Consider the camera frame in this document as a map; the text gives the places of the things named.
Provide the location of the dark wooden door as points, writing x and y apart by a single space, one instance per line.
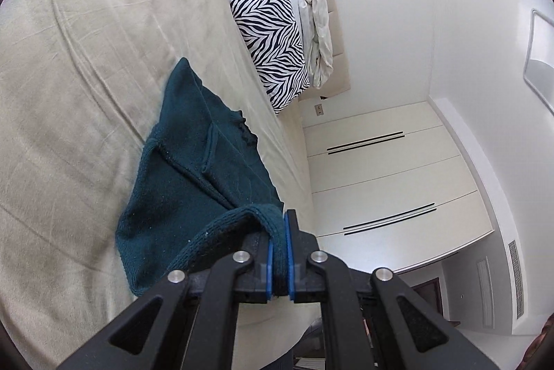
430 300

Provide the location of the folded white duvet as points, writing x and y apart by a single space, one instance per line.
318 32

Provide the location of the long white air vent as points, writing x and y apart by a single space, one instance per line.
516 279

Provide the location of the zebra print pillow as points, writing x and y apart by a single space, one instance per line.
275 45

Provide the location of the white wardrobe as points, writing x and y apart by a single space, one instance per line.
389 183

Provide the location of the dark green sweater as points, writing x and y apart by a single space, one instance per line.
190 162

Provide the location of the ceiling light panel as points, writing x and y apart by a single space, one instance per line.
541 58

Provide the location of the wall socket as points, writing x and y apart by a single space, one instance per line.
319 109

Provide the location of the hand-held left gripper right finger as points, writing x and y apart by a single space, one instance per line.
291 261

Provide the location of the beige bed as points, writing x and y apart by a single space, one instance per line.
86 93

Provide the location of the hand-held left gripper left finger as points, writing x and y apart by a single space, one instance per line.
269 266

